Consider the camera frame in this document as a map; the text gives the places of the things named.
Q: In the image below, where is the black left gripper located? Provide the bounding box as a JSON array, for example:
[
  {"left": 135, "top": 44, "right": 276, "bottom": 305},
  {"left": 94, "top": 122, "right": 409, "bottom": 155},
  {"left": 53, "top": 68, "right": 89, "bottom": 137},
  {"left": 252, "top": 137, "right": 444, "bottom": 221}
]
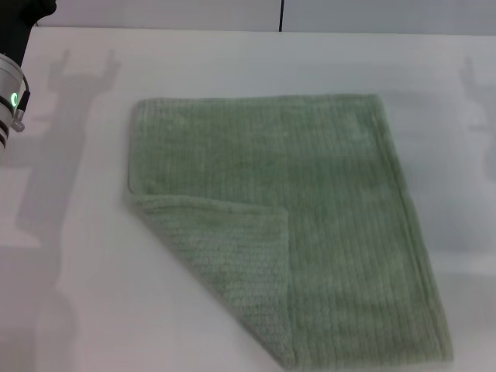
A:
[{"left": 0, "top": 0, "right": 57, "bottom": 67}]

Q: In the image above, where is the green ribbed towel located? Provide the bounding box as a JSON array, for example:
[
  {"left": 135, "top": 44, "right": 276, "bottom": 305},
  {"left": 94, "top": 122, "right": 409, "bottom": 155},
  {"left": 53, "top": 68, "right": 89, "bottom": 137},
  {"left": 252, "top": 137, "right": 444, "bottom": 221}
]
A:
[{"left": 126, "top": 92, "right": 455, "bottom": 369}]

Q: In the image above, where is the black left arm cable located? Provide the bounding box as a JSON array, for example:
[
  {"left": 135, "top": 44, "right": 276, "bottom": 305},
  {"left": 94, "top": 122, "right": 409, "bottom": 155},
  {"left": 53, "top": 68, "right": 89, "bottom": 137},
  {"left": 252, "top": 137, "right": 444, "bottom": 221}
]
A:
[{"left": 13, "top": 76, "right": 32, "bottom": 133}]

